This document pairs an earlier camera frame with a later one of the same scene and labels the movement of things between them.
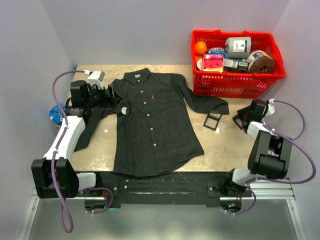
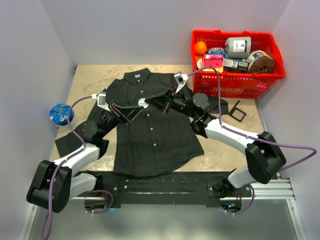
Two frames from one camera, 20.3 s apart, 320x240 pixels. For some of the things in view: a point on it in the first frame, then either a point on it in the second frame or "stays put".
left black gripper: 94,88 → 133,111
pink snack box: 213,62 stays put
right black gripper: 240,112 → 161,101
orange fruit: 200,48 stays put
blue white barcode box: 235,64 stays put
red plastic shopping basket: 236,84 stays put
